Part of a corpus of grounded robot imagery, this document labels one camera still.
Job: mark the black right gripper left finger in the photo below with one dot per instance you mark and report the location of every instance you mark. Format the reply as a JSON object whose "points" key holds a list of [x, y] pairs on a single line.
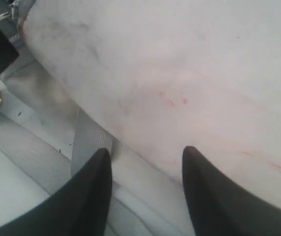
{"points": [[79, 208]]}

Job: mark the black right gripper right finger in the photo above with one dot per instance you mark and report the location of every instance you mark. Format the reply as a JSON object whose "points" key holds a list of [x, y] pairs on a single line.
{"points": [[218, 206]]}

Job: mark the white canvas duffel bag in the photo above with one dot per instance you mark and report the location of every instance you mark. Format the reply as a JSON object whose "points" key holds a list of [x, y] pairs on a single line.
{"points": [[146, 78]]}

